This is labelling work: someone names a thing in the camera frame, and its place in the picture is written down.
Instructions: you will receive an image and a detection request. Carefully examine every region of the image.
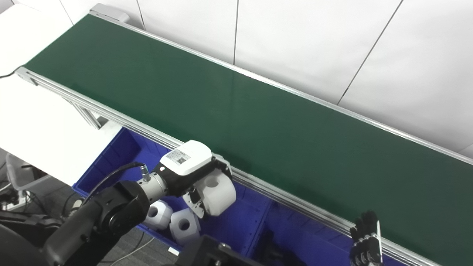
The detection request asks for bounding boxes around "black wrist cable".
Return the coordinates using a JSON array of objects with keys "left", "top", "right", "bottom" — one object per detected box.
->
[{"left": 83, "top": 162, "right": 149, "bottom": 204}]

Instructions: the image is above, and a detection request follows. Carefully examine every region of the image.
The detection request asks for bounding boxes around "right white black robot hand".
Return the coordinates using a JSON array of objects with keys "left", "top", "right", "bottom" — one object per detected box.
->
[{"left": 349, "top": 211, "right": 383, "bottom": 266}]

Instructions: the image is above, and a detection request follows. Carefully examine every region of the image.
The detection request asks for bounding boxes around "white faceted part with hole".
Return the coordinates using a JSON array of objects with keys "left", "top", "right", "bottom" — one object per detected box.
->
[
  {"left": 170, "top": 208, "right": 202, "bottom": 246},
  {"left": 143, "top": 200, "right": 174, "bottom": 231}
]

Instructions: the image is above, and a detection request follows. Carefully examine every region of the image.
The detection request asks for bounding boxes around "blue bin with white parts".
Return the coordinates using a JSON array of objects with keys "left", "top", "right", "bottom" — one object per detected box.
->
[{"left": 73, "top": 127, "right": 275, "bottom": 255}]

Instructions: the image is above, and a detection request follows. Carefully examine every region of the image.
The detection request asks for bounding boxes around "white cylindrical plastic part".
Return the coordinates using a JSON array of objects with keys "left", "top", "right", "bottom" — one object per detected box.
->
[{"left": 194, "top": 168, "right": 237, "bottom": 217}]

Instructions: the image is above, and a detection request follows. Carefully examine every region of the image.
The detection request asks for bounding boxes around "white floor cable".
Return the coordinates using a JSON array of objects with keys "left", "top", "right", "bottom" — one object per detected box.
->
[{"left": 107, "top": 236, "right": 156, "bottom": 266}]

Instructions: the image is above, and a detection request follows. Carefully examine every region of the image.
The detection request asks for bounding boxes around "black plastic part with hole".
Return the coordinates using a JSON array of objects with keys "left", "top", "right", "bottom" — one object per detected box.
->
[{"left": 263, "top": 230, "right": 309, "bottom": 266}]

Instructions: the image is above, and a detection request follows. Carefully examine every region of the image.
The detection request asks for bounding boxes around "green conveyor belt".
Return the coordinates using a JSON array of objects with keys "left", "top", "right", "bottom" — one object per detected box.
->
[{"left": 15, "top": 4, "right": 473, "bottom": 266}]

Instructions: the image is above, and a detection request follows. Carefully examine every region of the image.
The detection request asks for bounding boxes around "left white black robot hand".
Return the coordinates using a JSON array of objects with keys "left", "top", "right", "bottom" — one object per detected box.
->
[{"left": 152, "top": 140, "right": 233, "bottom": 218}]

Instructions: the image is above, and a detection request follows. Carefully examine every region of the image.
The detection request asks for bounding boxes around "blue bin with black parts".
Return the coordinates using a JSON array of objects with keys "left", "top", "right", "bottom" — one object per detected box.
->
[{"left": 246, "top": 201, "right": 409, "bottom": 266}]

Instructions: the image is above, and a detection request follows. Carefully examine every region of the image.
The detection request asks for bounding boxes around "grey conveyor end housing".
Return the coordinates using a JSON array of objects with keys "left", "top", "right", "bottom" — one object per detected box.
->
[{"left": 90, "top": 3, "right": 130, "bottom": 23}]

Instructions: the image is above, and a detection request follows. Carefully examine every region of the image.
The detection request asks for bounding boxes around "black robot torso block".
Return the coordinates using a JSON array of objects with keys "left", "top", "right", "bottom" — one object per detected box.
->
[{"left": 174, "top": 234, "right": 268, "bottom": 266}]

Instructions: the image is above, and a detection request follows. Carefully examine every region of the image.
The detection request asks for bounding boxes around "aluminium conveyor support leg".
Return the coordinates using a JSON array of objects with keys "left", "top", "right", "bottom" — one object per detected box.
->
[{"left": 68, "top": 99, "right": 103, "bottom": 130}]

